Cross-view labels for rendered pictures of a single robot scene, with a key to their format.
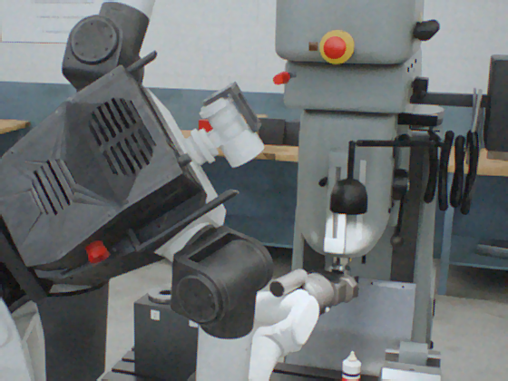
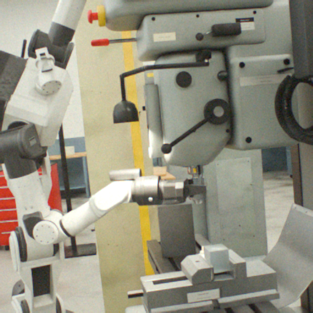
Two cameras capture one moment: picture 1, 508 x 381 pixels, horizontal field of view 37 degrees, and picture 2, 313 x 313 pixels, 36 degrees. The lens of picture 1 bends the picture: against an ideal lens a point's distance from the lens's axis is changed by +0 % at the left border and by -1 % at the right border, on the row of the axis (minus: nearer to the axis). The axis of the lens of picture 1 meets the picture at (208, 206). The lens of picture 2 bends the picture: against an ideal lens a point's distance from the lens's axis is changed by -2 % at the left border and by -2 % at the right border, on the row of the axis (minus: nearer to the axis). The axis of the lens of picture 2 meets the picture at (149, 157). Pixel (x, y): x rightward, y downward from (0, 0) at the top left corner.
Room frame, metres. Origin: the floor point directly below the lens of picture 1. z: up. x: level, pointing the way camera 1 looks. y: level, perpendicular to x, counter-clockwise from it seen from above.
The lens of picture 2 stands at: (0.94, -1.54, 1.46)
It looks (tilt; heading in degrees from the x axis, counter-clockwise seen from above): 5 degrees down; 66
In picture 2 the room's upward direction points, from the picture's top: 6 degrees counter-clockwise
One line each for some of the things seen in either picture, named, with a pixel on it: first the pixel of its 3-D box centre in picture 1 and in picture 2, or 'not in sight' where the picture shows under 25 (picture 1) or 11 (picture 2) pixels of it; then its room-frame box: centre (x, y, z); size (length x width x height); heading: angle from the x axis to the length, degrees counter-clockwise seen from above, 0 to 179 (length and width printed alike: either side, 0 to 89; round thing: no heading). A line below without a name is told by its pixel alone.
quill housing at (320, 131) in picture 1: (346, 178); (191, 109); (1.64, -0.30, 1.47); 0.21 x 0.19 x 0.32; 73
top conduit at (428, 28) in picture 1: (427, 28); not in sight; (1.63, -0.45, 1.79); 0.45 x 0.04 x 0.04; 163
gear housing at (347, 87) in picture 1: (354, 79); (197, 36); (1.68, -0.31, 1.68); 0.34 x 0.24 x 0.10; 163
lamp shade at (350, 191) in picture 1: (348, 194); (125, 111); (1.44, -0.27, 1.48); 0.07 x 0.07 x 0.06
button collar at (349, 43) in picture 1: (337, 46); (101, 15); (1.42, -0.23, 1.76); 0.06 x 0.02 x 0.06; 73
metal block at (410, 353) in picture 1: (412, 358); (216, 258); (1.59, -0.46, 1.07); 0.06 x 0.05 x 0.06; 74
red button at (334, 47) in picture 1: (335, 47); (93, 16); (1.39, -0.22, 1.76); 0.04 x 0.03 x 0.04; 73
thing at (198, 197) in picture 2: not in sight; (197, 189); (1.64, -0.30, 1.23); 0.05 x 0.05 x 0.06
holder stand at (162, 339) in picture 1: (185, 335); (175, 222); (1.73, 0.05, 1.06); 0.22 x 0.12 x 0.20; 66
